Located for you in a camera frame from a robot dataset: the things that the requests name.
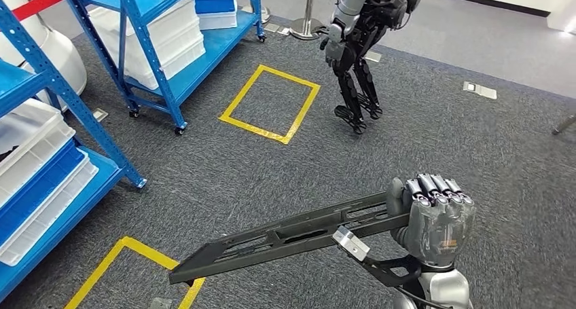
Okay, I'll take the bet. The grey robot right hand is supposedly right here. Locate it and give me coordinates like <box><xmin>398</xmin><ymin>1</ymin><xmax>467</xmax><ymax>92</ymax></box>
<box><xmin>385</xmin><ymin>173</ymin><xmax>477</xmax><ymax>268</ymax></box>

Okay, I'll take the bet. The long black plastic panel part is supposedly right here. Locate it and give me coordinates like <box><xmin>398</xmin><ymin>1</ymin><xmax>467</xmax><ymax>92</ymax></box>
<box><xmin>168</xmin><ymin>190</ymin><xmax>412</xmax><ymax>286</ymax></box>

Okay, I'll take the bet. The blue metal shelf rack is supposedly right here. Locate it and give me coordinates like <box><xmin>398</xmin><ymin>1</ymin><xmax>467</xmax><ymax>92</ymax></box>
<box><xmin>0</xmin><ymin>0</ymin><xmax>148</xmax><ymax>304</ymax></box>
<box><xmin>56</xmin><ymin>0</ymin><xmax>267</xmax><ymax>137</ymax></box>

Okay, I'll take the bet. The grey metal table leg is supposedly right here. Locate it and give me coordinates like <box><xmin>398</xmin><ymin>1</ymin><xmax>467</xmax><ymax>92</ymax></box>
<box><xmin>552</xmin><ymin>113</ymin><xmax>576</xmax><ymax>136</ymax></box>

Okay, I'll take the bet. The silver and black humanoid robot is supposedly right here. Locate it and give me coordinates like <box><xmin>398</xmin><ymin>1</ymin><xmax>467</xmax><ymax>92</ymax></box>
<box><xmin>318</xmin><ymin>0</ymin><xmax>425</xmax><ymax>136</ymax></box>

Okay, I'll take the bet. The yellow floor tape square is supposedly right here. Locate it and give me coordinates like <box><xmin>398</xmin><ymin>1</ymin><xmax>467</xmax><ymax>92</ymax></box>
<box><xmin>64</xmin><ymin>236</ymin><xmax>206</xmax><ymax>309</ymax></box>
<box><xmin>218</xmin><ymin>64</ymin><xmax>322</xmax><ymax>146</ymax></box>

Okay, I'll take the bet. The white car body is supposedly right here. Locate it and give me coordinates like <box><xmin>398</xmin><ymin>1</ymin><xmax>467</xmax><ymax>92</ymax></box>
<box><xmin>0</xmin><ymin>0</ymin><xmax>88</xmax><ymax>112</ymax></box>

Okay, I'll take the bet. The red barrier belt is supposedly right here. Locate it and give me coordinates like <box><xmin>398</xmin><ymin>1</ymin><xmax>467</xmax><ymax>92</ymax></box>
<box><xmin>11</xmin><ymin>0</ymin><xmax>95</xmax><ymax>22</ymax></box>

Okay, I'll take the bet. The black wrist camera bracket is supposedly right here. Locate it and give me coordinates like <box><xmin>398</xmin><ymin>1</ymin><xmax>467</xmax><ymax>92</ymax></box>
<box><xmin>359</xmin><ymin>253</ymin><xmax>424</xmax><ymax>287</ymax></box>

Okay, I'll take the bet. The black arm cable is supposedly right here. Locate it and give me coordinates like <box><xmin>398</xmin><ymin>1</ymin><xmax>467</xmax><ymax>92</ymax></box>
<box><xmin>395</xmin><ymin>287</ymin><xmax>444</xmax><ymax>309</ymax></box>

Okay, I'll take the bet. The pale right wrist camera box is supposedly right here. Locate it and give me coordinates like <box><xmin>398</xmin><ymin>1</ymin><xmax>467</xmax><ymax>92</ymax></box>
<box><xmin>331</xmin><ymin>225</ymin><xmax>371</xmax><ymax>263</ymax></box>

